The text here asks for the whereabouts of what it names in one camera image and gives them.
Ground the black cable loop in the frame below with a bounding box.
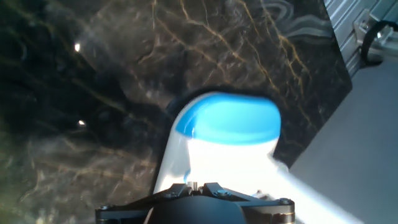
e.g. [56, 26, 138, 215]
[353, 8, 398, 68]

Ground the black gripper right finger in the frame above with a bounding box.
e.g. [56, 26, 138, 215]
[201, 182, 295, 224]

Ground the black marble pattern mat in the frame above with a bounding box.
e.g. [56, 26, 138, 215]
[0, 0, 354, 224]

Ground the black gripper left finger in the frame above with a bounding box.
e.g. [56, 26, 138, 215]
[95, 183, 193, 224]

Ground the blue and white desk lamp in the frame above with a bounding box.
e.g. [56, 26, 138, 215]
[153, 91, 366, 224]

